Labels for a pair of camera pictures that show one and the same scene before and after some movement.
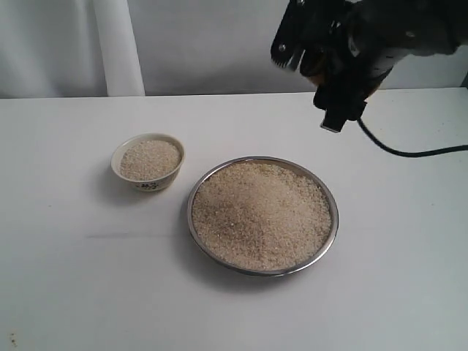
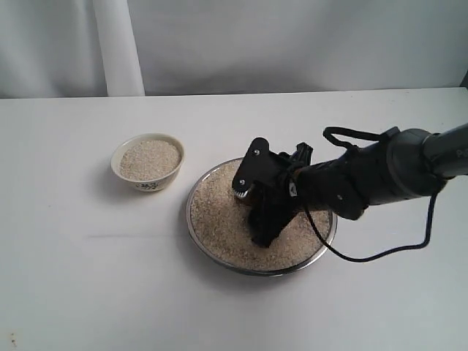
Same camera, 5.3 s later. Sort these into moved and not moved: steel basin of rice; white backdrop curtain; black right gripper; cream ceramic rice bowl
Moved: black right gripper
Not moved: cream ceramic rice bowl; white backdrop curtain; steel basin of rice
